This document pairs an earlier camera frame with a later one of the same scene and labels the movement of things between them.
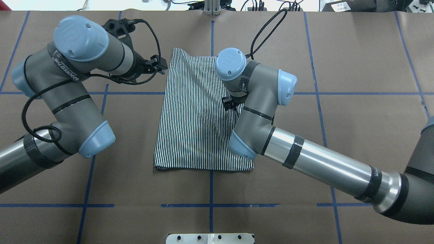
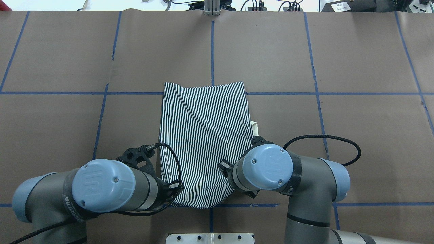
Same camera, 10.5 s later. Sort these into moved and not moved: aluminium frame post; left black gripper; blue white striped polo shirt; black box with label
Moved: blue white striped polo shirt; left black gripper
Not moved: black box with label; aluminium frame post
